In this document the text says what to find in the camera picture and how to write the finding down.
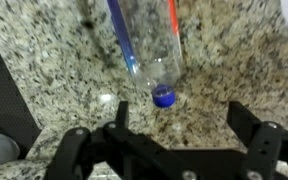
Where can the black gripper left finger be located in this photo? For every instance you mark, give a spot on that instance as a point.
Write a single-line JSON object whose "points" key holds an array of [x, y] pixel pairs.
{"points": [[144, 156]]}

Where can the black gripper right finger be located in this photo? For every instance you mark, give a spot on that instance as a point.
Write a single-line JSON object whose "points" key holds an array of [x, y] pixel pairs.
{"points": [[264, 146]]}

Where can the dark perforated board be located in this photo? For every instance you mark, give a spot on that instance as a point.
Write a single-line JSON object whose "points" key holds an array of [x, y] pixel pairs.
{"points": [[4, 100]]}

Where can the clear plastic water bottle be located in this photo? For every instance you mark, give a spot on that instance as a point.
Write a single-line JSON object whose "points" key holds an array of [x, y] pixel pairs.
{"points": [[150, 43]]}

